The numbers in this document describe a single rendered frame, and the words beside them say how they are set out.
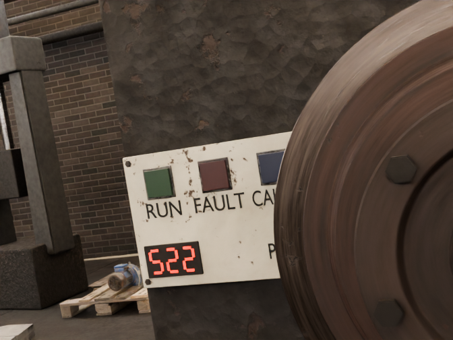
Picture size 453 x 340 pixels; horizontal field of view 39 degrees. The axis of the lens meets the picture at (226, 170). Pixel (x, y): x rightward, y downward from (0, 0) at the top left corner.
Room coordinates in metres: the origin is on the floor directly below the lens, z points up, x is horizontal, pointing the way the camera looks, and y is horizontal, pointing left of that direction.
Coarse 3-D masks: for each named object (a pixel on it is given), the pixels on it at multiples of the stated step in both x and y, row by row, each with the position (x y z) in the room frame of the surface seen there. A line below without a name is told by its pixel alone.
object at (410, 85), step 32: (448, 32) 0.57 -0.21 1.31; (384, 64) 0.59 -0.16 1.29; (416, 64) 0.58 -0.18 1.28; (448, 64) 0.56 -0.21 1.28; (352, 96) 0.60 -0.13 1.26; (384, 96) 0.59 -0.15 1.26; (416, 96) 0.56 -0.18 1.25; (448, 96) 0.55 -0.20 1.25; (352, 128) 0.60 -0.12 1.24; (384, 128) 0.57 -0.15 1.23; (320, 160) 0.62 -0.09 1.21; (352, 160) 0.59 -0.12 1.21; (320, 192) 0.62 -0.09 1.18; (352, 192) 0.59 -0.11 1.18; (320, 224) 0.62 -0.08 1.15; (352, 224) 0.59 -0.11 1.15; (320, 256) 0.62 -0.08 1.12; (352, 256) 0.59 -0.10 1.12; (320, 288) 0.62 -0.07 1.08; (352, 288) 0.59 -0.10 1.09; (352, 320) 0.61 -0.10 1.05
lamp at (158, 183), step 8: (168, 168) 0.84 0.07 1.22; (152, 176) 0.84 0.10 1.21; (160, 176) 0.84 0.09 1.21; (168, 176) 0.83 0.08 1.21; (152, 184) 0.84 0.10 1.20; (160, 184) 0.84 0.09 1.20; (168, 184) 0.84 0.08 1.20; (152, 192) 0.84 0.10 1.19; (160, 192) 0.84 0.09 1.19; (168, 192) 0.84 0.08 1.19
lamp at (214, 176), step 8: (224, 160) 0.81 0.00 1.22; (200, 168) 0.82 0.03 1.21; (208, 168) 0.81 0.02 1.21; (216, 168) 0.81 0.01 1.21; (224, 168) 0.81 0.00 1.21; (208, 176) 0.81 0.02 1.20; (216, 176) 0.81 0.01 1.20; (224, 176) 0.81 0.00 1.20; (208, 184) 0.82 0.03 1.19; (216, 184) 0.81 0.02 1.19; (224, 184) 0.81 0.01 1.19
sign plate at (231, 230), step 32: (128, 160) 0.86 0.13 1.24; (160, 160) 0.84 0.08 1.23; (192, 160) 0.83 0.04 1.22; (256, 160) 0.80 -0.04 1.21; (128, 192) 0.86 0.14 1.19; (192, 192) 0.83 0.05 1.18; (224, 192) 0.81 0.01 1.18; (256, 192) 0.80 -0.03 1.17; (160, 224) 0.85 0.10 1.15; (192, 224) 0.83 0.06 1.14; (224, 224) 0.82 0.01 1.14; (256, 224) 0.80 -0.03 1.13; (160, 256) 0.85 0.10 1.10; (224, 256) 0.82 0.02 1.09; (256, 256) 0.80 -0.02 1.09
